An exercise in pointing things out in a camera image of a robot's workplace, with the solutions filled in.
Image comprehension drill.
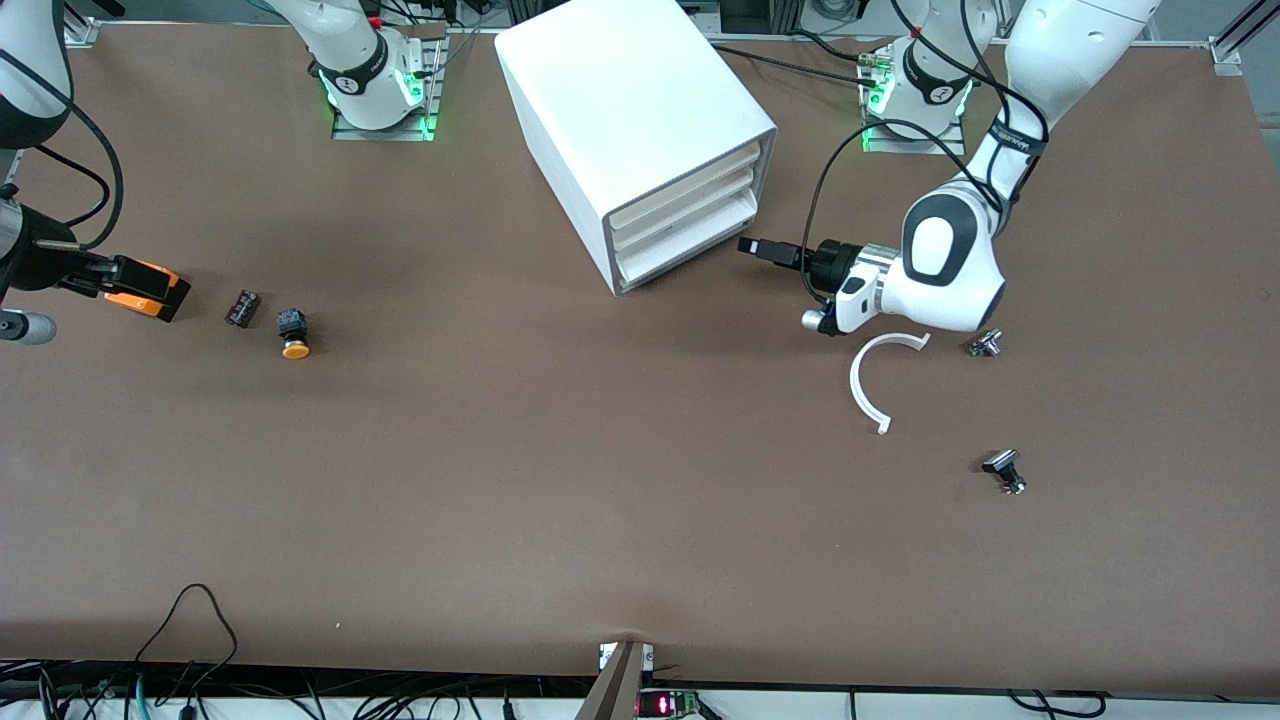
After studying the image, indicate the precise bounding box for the black base power cable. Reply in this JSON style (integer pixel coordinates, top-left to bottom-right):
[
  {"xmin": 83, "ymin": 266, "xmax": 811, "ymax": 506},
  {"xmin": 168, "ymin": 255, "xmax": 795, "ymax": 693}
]
[{"xmin": 712, "ymin": 30, "xmax": 881, "ymax": 87}]

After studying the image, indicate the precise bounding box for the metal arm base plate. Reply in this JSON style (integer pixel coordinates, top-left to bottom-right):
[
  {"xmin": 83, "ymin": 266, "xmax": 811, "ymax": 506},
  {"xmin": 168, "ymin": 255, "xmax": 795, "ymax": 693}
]
[
  {"xmin": 330, "ymin": 35, "xmax": 442, "ymax": 142},
  {"xmin": 860, "ymin": 50, "xmax": 968, "ymax": 156}
]

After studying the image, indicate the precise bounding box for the tangled black cable bundle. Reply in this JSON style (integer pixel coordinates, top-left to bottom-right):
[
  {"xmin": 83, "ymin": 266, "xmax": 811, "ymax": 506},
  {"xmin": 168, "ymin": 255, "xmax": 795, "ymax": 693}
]
[{"xmin": 0, "ymin": 655, "xmax": 601, "ymax": 720}]

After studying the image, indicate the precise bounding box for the large white cabinet drawer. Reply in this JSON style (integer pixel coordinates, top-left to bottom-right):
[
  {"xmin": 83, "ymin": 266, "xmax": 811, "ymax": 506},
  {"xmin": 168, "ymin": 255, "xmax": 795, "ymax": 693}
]
[{"xmin": 615, "ymin": 192, "xmax": 759, "ymax": 285}]

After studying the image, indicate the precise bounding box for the black looped cable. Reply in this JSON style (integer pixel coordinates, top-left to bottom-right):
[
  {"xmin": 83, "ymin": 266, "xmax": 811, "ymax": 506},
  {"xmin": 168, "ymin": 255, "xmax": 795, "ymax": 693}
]
[{"xmin": 133, "ymin": 583, "xmax": 241, "ymax": 691}]

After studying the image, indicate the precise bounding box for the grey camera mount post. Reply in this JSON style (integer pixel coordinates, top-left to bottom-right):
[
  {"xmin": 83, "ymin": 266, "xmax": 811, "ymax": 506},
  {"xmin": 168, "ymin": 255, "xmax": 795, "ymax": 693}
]
[{"xmin": 574, "ymin": 640, "xmax": 646, "ymax": 720}]

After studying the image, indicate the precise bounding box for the black headed metal switch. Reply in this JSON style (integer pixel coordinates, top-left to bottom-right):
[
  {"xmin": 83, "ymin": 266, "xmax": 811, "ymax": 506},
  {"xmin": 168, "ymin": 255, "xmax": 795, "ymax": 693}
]
[{"xmin": 981, "ymin": 449, "xmax": 1028, "ymax": 496}]

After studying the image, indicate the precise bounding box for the white curved plastic arc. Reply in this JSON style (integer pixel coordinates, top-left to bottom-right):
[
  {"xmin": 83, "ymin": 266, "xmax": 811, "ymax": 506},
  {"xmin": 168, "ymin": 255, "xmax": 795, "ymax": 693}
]
[{"xmin": 849, "ymin": 331, "xmax": 933, "ymax": 436}]

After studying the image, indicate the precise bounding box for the orange box with hole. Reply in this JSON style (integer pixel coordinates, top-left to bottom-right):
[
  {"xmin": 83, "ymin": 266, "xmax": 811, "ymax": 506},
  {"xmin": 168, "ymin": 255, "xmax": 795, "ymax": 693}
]
[{"xmin": 103, "ymin": 260, "xmax": 192, "ymax": 323}]

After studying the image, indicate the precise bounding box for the circuit board with red display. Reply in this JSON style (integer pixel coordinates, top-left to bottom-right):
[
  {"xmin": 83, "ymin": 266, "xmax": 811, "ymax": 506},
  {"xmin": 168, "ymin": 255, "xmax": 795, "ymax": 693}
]
[{"xmin": 636, "ymin": 688, "xmax": 703, "ymax": 719}]

